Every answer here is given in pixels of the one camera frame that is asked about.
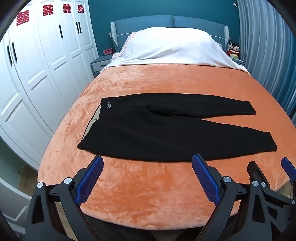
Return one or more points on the white wardrobe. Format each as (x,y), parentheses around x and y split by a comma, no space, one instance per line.
(34,76)

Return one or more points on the grey-blue curtain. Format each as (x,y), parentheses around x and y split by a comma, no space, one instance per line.
(266,46)

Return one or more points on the beige bed base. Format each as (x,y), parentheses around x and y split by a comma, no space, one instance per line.
(285,188)

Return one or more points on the blue padded headboard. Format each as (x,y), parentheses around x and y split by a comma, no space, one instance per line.
(148,23)

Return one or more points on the white bed sheet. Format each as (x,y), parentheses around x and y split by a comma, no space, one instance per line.
(173,46)

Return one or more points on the red paper door decoration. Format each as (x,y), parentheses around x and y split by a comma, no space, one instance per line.
(22,17)
(80,8)
(47,9)
(66,8)

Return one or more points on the small red boxes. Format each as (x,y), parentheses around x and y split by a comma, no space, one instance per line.
(108,52)

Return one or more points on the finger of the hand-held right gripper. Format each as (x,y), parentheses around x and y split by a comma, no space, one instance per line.
(288,165)
(254,170)

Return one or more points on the black pants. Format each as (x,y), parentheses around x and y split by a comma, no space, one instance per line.
(150,129)

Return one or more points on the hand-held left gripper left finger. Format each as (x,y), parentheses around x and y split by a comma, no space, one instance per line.
(89,179)

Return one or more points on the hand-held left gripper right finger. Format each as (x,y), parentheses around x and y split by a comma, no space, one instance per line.
(205,180)

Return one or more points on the orange plush blanket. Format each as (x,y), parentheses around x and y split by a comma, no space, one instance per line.
(161,78)

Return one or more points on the green and yellow box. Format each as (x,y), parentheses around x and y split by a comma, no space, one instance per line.
(233,56)

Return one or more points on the blue-grey nightstand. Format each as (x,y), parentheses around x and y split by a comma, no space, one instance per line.
(99,64)
(241,61)

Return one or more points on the white wall plug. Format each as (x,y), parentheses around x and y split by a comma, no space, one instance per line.
(235,4)

